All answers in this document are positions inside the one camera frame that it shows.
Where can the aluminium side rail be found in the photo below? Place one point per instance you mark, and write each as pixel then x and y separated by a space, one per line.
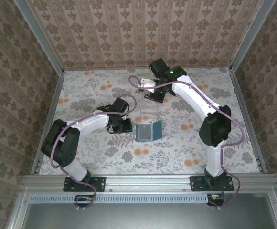
pixel 248 119
pixel 48 124

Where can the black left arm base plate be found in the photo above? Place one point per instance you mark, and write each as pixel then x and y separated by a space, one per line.
pixel 100 183

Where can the grey sheet metal panel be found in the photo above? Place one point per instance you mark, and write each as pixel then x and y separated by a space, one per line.
pixel 148 217

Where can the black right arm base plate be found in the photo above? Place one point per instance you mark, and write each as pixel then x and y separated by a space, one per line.
pixel 195 183

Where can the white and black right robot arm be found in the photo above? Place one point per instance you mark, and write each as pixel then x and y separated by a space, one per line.
pixel 215 128

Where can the clear acrylic card tray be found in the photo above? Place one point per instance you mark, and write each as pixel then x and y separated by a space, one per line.
pixel 149 112

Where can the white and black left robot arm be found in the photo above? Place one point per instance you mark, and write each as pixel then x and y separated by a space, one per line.
pixel 59 145

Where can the blue leather card holder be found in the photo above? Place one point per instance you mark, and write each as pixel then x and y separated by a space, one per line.
pixel 158 131

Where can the thin aluminium wall rail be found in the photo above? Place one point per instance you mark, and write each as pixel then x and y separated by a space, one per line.
pixel 119 68

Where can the aluminium table edge rail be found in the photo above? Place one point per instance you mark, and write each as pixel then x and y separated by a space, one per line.
pixel 148 182

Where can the aluminium corner post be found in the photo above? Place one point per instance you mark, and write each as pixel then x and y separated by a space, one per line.
pixel 250 38
pixel 40 40

